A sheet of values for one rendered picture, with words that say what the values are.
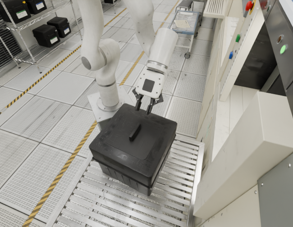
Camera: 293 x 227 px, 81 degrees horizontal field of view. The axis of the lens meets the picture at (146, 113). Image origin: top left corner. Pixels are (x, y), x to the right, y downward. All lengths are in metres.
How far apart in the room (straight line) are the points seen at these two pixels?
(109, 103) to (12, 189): 1.29
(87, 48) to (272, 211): 0.89
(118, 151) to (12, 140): 1.83
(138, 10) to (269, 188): 0.62
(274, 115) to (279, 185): 0.11
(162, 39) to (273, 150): 0.52
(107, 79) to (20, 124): 1.67
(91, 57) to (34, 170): 1.42
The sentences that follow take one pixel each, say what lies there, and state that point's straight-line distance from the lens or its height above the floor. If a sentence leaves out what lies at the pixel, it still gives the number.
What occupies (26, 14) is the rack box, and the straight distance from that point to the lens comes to 3.20.
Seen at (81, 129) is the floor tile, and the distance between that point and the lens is 2.14.
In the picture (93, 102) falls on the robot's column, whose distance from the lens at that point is 1.27.
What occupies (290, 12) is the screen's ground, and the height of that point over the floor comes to 1.48.
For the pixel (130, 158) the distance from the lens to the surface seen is 0.68.
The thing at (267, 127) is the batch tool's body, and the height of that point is 1.40.
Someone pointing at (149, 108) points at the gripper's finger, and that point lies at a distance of 0.69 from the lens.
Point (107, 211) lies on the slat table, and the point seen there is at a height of 0.76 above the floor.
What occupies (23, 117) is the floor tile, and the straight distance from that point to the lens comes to 2.61.
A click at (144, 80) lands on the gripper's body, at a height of 1.20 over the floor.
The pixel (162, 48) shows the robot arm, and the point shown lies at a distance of 0.69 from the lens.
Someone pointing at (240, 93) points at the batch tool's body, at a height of 0.87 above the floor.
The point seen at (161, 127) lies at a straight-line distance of 0.76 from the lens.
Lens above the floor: 1.62
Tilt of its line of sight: 49 degrees down
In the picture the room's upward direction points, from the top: straight up
